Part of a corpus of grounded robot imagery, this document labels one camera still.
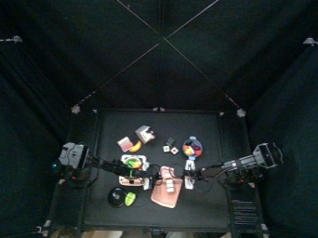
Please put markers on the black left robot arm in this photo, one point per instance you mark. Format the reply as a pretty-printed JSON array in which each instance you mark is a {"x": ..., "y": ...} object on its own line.
[{"x": 103, "y": 165}]

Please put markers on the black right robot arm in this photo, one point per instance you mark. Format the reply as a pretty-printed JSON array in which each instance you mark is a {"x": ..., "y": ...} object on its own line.
[{"x": 243, "y": 161}]

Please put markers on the white rectangular block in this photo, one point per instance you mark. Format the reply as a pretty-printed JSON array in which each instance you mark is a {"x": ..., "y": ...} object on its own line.
[
  {"x": 168, "y": 184},
  {"x": 170, "y": 189},
  {"x": 168, "y": 180}
]

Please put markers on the yellow toy corn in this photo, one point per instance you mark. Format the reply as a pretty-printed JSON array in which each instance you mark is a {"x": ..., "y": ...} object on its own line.
[{"x": 188, "y": 151}]

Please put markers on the red toy food piece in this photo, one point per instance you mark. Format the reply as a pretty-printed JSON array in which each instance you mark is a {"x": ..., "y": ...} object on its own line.
[{"x": 198, "y": 152}]

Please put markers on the yellow toy food piece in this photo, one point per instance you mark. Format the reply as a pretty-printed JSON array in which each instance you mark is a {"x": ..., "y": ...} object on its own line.
[{"x": 138, "y": 161}]

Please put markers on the green toy vegetable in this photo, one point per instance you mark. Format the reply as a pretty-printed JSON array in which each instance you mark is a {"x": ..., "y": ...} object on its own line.
[{"x": 131, "y": 163}]

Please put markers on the pink plastic tray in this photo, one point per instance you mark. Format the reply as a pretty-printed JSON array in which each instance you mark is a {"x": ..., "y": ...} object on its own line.
[{"x": 163, "y": 196}]

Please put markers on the white cube with red dot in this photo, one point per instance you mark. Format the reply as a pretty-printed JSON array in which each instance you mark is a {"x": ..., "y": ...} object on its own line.
[{"x": 174, "y": 151}]

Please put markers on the lime green oval toy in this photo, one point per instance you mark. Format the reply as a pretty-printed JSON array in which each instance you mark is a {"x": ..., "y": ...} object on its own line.
[{"x": 130, "y": 199}]

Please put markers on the silver bowl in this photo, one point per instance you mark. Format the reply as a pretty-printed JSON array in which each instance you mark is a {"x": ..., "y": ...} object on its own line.
[{"x": 127, "y": 159}]

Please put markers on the purple toy eggplant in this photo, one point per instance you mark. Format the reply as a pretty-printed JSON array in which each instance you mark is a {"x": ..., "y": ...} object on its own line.
[{"x": 195, "y": 143}]

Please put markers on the white cube with green dot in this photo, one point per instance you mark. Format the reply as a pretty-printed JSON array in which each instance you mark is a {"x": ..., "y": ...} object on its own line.
[{"x": 166, "y": 149}]

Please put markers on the black round dish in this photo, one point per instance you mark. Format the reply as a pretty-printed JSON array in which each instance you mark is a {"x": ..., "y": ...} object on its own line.
[{"x": 116, "y": 198}]

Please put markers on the colourful toy cluster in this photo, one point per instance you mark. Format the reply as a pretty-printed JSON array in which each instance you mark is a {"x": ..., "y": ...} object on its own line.
[{"x": 191, "y": 138}]

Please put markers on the dark green cube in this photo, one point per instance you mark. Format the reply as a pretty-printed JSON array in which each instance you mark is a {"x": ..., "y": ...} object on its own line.
[{"x": 170, "y": 141}]

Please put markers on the yellow toy banana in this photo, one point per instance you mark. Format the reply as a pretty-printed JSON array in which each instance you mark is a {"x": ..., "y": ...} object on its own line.
[{"x": 135, "y": 147}]

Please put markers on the pink white toy carton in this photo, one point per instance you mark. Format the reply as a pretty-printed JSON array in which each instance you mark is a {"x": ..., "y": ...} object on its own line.
[{"x": 126, "y": 143}]

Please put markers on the brown white toy box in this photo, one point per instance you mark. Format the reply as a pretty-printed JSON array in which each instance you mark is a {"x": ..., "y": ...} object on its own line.
[{"x": 144, "y": 134}]

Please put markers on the black table edge camera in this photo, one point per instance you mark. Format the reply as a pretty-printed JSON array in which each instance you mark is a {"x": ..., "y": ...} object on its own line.
[{"x": 158, "y": 231}]

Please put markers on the silver frame bracket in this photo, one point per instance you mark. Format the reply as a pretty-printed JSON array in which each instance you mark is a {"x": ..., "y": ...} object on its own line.
[
  {"x": 240, "y": 112},
  {"x": 15, "y": 39},
  {"x": 309, "y": 41},
  {"x": 75, "y": 109},
  {"x": 158, "y": 109}
]

